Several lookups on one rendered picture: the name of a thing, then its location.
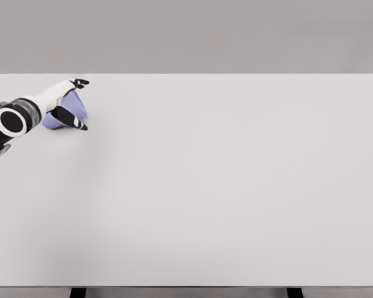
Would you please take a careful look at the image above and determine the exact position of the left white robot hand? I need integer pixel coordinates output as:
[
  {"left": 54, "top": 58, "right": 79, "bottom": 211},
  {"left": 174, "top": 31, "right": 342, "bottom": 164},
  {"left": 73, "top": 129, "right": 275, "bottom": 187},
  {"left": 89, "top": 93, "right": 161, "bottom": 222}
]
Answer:
[{"left": 47, "top": 78, "right": 90, "bottom": 132}]

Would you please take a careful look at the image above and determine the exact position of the light blue cup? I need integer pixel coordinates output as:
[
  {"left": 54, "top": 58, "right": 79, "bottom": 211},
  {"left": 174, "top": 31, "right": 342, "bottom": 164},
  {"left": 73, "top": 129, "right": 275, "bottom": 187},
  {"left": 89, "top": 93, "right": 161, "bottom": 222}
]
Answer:
[{"left": 41, "top": 90, "right": 90, "bottom": 130}]

